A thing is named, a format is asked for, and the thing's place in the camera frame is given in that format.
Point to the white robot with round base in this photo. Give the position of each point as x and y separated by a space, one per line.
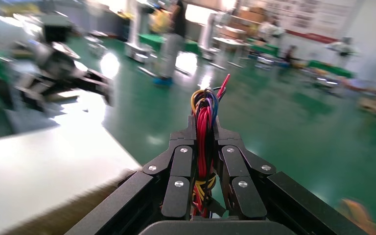
209 39
137 39

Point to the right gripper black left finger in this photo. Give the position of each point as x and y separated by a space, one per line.
180 181

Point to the person in dark shirt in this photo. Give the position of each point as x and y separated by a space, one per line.
171 48

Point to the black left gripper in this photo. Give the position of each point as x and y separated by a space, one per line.
58 65

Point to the white table with metal legs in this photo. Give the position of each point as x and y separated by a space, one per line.
230 45

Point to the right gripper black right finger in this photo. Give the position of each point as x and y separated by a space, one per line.
243 191

